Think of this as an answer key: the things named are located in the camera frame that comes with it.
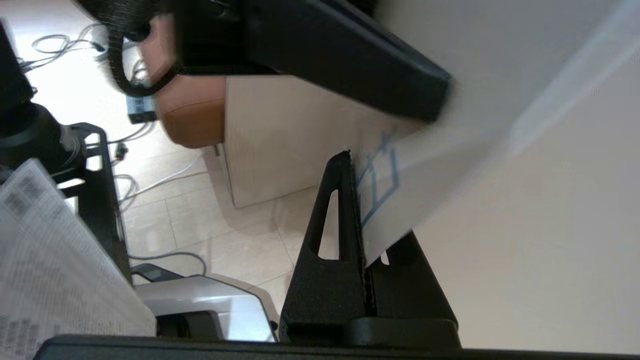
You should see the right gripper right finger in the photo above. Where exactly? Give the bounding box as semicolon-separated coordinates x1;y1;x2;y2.
367;231;458;322

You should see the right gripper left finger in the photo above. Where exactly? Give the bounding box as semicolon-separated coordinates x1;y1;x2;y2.
279;151;375;346

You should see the blue do-not-disturb door hanger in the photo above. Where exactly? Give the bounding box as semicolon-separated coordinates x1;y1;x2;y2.
350;0;640;268

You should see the white door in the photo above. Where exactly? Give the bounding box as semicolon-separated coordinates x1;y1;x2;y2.
372;0;640;355

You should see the beige upright panel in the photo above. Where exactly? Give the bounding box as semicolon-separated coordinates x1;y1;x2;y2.
223;75;426;209

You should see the small blue power adapter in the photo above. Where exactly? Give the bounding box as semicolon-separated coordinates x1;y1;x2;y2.
126;95;158;124

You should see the printed white label sheet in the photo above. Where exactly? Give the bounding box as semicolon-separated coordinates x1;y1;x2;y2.
0;159;157;360

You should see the black robot torso column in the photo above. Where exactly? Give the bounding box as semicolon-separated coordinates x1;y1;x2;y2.
0;20;83;173

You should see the grey floor cable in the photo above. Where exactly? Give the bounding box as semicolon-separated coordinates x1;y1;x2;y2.
116;150;211;202
17;27;108;73
129;250;207;276

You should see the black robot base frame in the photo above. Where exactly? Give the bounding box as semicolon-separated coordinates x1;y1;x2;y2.
50;122;133;283

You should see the black braided cable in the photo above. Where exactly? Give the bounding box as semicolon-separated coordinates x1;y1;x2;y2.
107;20;178;98

